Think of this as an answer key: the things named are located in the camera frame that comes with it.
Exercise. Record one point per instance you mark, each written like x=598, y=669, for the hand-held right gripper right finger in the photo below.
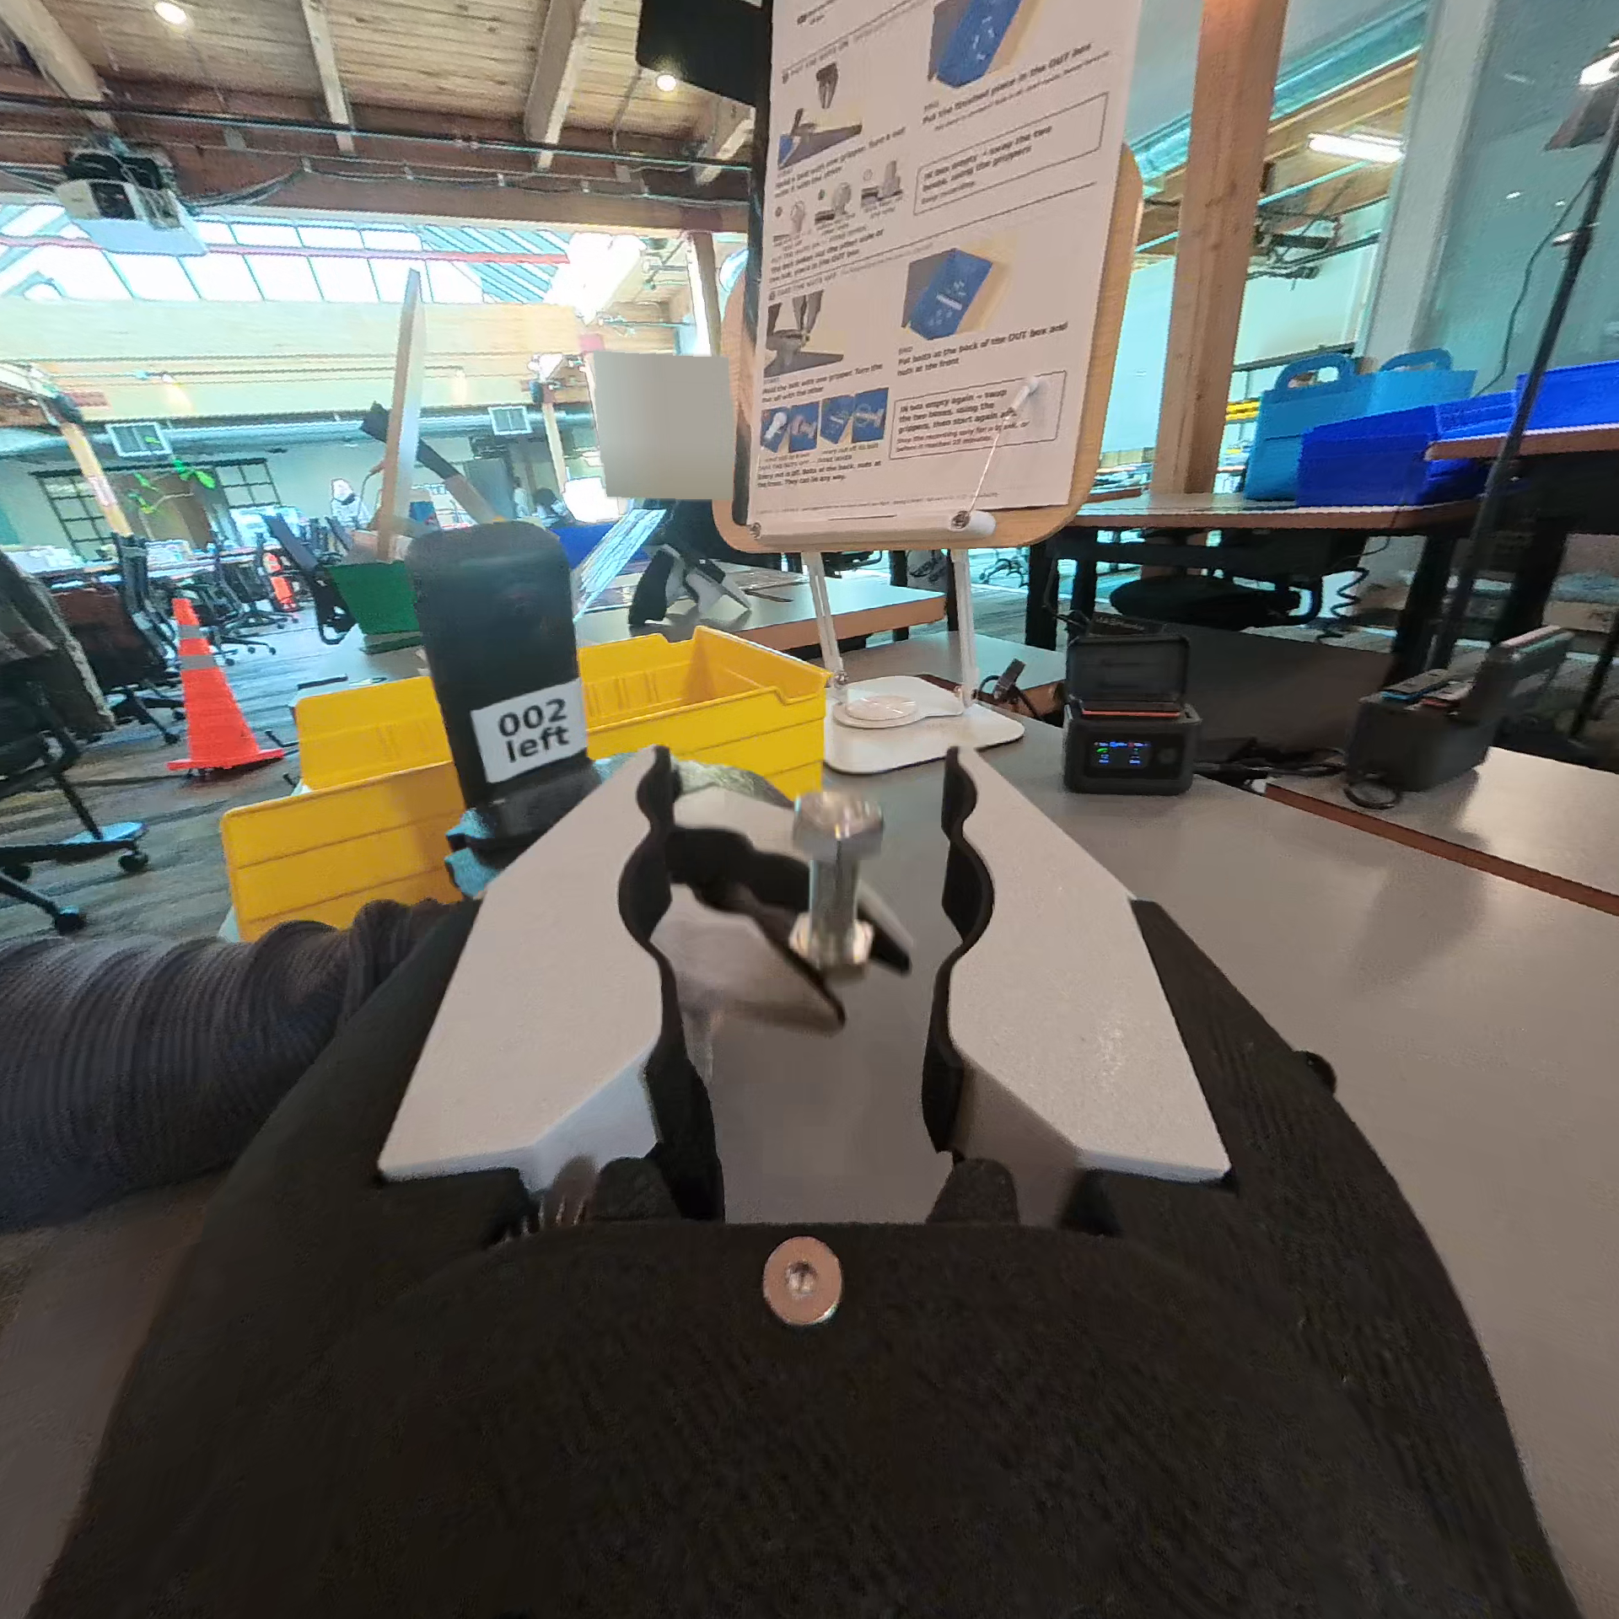
x=1076, y=1012

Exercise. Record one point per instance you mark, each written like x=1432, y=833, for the black charging case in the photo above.
x=1132, y=746

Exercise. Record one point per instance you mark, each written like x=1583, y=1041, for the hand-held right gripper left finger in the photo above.
x=530, y=1012

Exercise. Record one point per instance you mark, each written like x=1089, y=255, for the black office chair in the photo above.
x=51, y=760

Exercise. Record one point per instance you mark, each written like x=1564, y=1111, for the orange traffic cone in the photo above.
x=212, y=708

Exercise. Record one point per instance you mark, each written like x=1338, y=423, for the wooden-edged desk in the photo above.
x=1265, y=517

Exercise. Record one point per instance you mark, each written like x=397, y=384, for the black tripod pole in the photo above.
x=1517, y=442

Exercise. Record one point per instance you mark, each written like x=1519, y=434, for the dark grey charging case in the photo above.
x=1454, y=721

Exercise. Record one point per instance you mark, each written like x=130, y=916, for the person's left forearm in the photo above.
x=164, y=1049

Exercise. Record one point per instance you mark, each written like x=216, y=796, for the steel hex nut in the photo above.
x=829, y=949

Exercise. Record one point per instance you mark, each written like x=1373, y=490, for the blue plastic tote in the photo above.
x=1340, y=417

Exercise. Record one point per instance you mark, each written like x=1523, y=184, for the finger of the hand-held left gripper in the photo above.
x=746, y=841
x=741, y=968

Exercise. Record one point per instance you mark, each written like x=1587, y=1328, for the blue plastic bin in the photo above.
x=1392, y=461

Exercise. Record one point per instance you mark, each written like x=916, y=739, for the yellow plastic bin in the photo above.
x=355, y=822

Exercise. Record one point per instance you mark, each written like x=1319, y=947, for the steel hex bolt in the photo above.
x=835, y=847

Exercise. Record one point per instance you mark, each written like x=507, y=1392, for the ceiling projector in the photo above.
x=120, y=197

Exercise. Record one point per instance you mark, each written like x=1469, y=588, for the printed instruction sheet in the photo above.
x=935, y=253

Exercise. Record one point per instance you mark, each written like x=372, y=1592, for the green bin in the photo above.
x=369, y=598

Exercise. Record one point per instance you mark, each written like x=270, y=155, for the wooden post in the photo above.
x=1220, y=253

